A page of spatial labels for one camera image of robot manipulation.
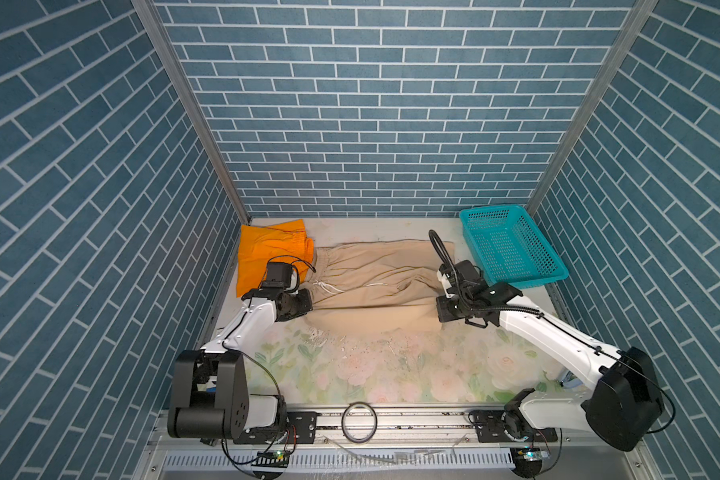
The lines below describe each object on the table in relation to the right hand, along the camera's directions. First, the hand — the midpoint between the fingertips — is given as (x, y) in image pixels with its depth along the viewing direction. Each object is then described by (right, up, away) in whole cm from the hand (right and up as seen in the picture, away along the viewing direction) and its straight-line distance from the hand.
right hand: (437, 303), depth 84 cm
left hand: (-38, -1, +6) cm, 38 cm away
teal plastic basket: (+34, +16, +29) cm, 47 cm away
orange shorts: (-57, +17, +19) cm, 63 cm away
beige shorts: (-13, +3, +14) cm, 19 cm away
